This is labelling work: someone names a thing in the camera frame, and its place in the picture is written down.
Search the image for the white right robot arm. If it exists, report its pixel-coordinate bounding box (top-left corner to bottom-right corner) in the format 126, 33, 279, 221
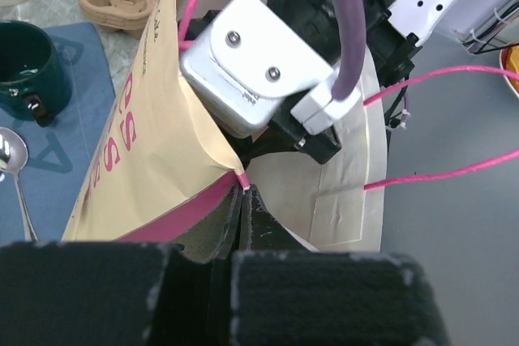
180, 0, 456, 164

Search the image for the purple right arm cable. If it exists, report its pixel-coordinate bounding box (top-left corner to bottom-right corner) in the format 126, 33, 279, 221
322, 0, 369, 104

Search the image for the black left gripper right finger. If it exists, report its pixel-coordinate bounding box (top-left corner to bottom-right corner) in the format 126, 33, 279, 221
238, 187, 450, 345

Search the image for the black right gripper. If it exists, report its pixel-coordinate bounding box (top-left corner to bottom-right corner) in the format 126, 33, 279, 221
199, 9, 416, 164

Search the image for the kraft paper cakes bag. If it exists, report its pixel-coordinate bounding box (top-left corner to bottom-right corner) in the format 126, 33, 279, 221
62, 0, 387, 251

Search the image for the silver cartoon handle spoon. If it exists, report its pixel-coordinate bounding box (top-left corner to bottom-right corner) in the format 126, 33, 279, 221
1, 127, 38, 241

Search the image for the dark green mug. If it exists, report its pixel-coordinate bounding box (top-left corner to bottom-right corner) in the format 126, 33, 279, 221
1, 20, 71, 127

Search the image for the blue letter print cloth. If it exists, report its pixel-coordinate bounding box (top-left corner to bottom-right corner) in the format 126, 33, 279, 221
1, 23, 115, 241

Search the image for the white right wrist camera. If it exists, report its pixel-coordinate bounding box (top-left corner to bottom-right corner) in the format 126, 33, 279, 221
180, 0, 362, 135

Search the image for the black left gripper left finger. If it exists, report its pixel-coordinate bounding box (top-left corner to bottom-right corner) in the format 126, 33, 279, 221
1, 186, 242, 345

